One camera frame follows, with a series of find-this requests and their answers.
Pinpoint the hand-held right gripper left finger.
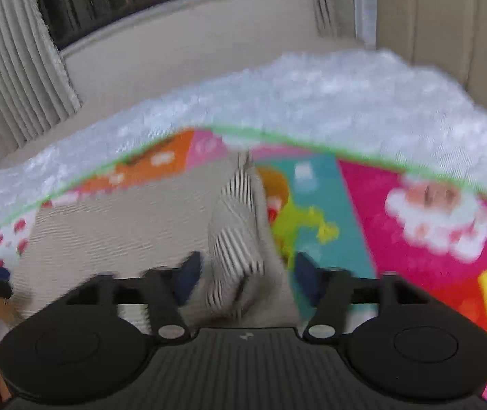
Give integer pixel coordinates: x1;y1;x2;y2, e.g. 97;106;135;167
67;251;204;343

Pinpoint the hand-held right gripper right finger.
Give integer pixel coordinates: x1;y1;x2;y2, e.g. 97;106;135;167
293;252;429;345

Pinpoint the beige striped knit garment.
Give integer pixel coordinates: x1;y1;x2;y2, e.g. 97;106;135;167
8;149;306;336

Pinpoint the colourful printed blanket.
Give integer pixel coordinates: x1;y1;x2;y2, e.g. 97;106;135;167
0;126;487;410

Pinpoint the white quilted bedspread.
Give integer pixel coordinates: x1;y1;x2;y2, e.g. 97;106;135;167
0;49;487;244

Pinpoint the beige pleated curtain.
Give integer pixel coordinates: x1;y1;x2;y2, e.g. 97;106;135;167
0;0;83;149

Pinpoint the beige narrow curtain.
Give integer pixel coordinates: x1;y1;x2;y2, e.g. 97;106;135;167
307;0;358;39

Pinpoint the sheer white curtain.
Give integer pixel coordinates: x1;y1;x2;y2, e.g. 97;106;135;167
352;0;379;49

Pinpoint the beige padded headboard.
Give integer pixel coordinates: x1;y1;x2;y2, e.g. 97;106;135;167
374;0;487;107

